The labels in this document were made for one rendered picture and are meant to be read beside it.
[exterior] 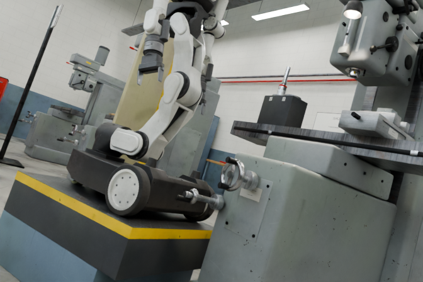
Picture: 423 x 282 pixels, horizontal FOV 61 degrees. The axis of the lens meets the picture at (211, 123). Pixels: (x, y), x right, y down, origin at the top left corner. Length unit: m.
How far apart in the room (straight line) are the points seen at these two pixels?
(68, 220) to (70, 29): 9.04
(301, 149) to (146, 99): 1.77
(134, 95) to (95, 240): 1.67
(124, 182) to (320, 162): 0.77
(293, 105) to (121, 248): 1.09
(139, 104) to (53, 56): 7.40
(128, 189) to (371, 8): 1.30
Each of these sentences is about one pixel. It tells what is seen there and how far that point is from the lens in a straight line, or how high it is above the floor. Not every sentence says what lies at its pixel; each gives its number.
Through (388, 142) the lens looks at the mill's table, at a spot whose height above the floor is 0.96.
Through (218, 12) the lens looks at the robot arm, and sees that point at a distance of 2.14.
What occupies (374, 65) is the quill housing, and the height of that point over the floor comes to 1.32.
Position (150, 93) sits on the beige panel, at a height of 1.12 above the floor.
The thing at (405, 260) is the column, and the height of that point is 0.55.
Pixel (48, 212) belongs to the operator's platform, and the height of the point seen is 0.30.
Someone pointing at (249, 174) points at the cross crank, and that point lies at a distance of 1.33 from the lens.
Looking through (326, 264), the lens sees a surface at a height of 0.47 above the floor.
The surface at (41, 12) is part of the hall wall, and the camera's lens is 10.33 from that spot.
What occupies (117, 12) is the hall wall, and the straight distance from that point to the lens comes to 10.93.
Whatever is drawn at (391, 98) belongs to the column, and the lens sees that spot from 2.11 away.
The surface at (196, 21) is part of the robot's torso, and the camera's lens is 1.90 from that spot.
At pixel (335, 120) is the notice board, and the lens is 7.06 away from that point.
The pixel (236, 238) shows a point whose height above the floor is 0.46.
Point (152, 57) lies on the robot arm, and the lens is 1.59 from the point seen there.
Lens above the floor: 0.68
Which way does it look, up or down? 7 degrees up
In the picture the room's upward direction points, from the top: 18 degrees clockwise
